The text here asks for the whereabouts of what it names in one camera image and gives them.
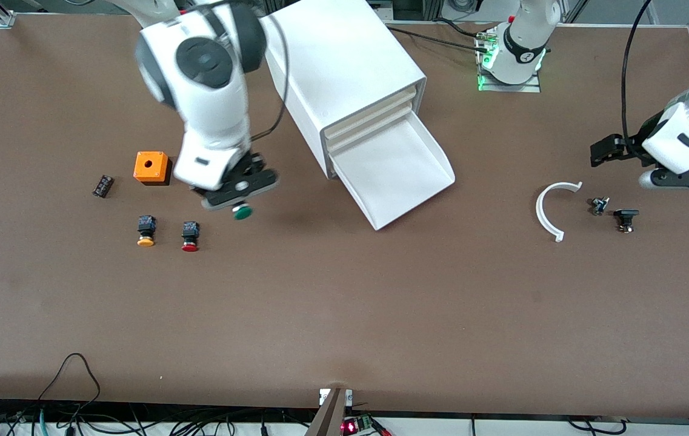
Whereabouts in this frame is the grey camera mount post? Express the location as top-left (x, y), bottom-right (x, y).
top-left (304, 388), bottom-right (354, 436)

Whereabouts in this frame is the black base cable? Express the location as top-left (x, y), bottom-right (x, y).
top-left (385, 26), bottom-right (489, 54)
top-left (432, 17), bottom-right (493, 42)

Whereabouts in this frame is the black button mount part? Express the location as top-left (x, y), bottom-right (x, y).
top-left (613, 208), bottom-right (641, 234)

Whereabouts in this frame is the thin black looped cable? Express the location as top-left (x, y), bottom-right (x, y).
top-left (37, 352), bottom-right (102, 405)

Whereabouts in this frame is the orange button enclosure box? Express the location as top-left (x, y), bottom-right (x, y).
top-left (133, 151), bottom-right (173, 187)

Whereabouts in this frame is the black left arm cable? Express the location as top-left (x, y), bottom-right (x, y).
top-left (621, 0), bottom-right (655, 165)

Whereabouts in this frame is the yellow mushroom push button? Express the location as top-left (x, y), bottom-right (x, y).
top-left (136, 214), bottom-right (158, 248)

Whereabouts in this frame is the white plastic drawer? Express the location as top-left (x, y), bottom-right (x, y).
top-left (328, 111), bottom-right (456, 231)
top-left (320, 84), bottom-right (427, 139)
top-left (325, 100), bottom-right (425, 153)

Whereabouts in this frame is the white curved plastic piece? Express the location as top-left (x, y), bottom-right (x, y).
top-left (536, 181), bottom-right (584, 243)

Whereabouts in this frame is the circuit board with red LED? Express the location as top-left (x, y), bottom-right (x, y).
top-left (341, 414), bottom-right (392, 436)

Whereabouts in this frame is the black cable bundle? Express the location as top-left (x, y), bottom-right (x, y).
top-left (0, 398), bottom-right (321, 436)

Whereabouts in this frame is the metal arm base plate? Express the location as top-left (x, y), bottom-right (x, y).
top-left (476, 24), bottom-right (542, 93)

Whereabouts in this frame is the red mushroom push button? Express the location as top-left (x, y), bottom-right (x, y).
top-left (181, 221), bottom-right (201, 253)

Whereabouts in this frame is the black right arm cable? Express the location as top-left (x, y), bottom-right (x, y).
top-left (250, 9), bottom-right (290, 143)

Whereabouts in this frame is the white drawer cabinet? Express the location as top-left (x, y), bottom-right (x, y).
top-left (258, 0), bottom-right (428, 180)

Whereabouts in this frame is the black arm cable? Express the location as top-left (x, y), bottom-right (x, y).
top-left (250, 9), bottom-right (290, 143)
top-left (621, 0), bottom-right (655, 165)

